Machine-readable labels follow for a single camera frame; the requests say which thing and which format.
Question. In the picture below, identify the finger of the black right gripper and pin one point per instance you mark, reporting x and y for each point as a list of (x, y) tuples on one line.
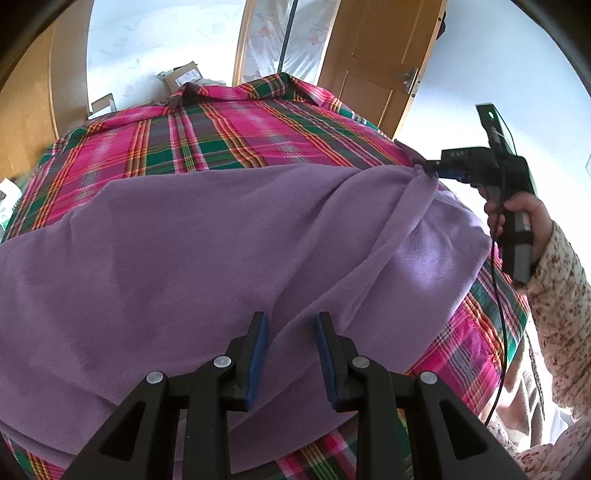
[(443, 169)]

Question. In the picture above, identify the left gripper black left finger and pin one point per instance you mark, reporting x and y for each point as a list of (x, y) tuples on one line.
[(139, 438)]

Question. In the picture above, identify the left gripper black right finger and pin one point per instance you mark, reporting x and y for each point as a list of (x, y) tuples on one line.
[(408, 427)]

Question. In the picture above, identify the purple fleece garment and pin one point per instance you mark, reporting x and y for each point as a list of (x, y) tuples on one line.
[(159, 272)]

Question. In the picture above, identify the floral sleeve right forearm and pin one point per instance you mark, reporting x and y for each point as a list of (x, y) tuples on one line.
[(559, 298)]

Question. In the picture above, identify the person's right hand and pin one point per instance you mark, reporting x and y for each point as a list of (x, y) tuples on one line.
[(541, 222)]

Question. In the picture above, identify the wooden door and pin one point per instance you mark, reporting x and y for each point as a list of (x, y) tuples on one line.
[(373, 41)]

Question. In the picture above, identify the pink green plaid bedsheet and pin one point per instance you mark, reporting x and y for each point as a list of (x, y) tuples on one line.
[(277, 120)]

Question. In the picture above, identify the translucent window curtain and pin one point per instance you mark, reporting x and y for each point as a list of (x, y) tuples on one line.
[(284, 36)]

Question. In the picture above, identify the white cardboard box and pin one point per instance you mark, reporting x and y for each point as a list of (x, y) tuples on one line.
[(105, 104)]

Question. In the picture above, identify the wooden wardrobe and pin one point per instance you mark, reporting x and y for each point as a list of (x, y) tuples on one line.
[(46, 94)]

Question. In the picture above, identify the metal door handle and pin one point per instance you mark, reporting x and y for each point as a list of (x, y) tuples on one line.
[(409, 80)]

